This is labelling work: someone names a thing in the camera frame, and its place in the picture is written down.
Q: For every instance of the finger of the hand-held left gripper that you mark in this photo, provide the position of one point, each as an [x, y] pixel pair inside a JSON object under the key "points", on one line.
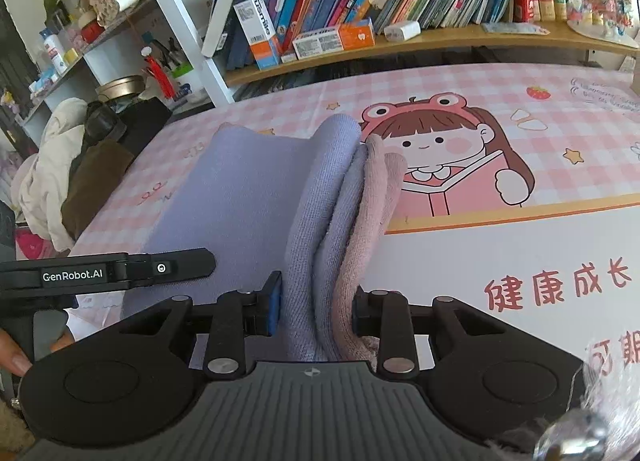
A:
{"points": [[175, 267]]}

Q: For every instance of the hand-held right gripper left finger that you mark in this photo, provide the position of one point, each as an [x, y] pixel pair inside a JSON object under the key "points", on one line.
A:
{"points": [[272, 302]]}

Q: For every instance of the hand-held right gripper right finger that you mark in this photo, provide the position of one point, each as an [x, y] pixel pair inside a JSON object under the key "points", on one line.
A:
{"points": [[362, 313]]}

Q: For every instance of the purple and pink sweater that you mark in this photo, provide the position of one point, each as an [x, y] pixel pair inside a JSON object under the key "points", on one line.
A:
{"points": [[240, 201]]}

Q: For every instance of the person's left hand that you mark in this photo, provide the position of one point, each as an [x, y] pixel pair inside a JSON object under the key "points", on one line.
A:
{"points": [[17, 358]]}

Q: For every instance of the pink patterned bag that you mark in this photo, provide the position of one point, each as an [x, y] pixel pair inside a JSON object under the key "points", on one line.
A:
{"points": [[37, 245]]}

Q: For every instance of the cream white cloth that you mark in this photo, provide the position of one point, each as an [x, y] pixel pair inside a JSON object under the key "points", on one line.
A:
{"points": [[45, 176]]}

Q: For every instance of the black box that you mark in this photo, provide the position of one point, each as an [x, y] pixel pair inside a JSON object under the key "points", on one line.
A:
{"points": [[147, 126]]}

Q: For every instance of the pink checked printed tablecloth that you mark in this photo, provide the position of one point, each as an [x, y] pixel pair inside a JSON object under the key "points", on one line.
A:
{"points": [[500, 251]]}

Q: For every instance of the gold round tin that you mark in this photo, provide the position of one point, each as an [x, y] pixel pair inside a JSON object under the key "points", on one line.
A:
{"points": [[120, 87]]}

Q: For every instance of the red tassel ornament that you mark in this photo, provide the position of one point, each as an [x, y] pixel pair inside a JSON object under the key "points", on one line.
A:
{"points": [[160, 73]]}

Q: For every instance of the white and wooden bookshelf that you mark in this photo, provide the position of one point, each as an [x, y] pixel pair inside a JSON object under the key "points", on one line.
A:
{"points": [[190, 41]]}

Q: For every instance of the small white box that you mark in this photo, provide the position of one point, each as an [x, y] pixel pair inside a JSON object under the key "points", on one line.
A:
{"points": [[288, 58]]}

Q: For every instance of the clear shiny plastic piece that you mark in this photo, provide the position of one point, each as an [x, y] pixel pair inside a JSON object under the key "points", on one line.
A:
{"points": [[575, 431]]}

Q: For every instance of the white bottle with blue label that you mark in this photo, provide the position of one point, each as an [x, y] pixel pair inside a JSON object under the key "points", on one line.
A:
{"points": [[54, 51]]}

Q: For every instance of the tall white blue orange box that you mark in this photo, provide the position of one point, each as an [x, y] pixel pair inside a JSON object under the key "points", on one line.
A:
{"points": [[257, 33]]}

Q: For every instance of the red and white cup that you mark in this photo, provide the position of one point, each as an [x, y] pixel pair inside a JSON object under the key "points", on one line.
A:
{"points": [[92, 30]]}

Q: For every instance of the flat white orange box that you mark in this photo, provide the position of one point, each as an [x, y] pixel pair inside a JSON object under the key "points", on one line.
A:
{"points": [[330, 40]]}

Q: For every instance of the white charger plug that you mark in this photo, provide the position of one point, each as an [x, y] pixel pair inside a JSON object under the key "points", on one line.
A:
{"points": [[402, 30]]}

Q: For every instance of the blue plastic packet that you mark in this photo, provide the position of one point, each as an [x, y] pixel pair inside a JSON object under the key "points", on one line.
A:
{"points": [[515, 28]]}

